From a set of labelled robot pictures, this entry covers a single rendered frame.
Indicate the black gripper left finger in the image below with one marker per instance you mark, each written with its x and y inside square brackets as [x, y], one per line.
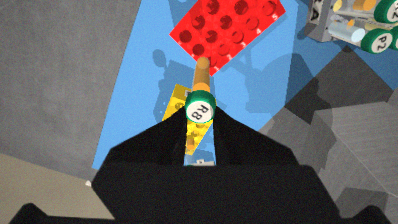
[155, 144]

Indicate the blue bench mat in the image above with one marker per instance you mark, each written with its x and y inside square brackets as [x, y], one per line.
[251, 88]

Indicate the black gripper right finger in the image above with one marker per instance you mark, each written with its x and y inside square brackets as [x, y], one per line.
[245, 145]

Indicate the yellow rack with round wells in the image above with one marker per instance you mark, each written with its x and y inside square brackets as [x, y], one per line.
[177, 100]

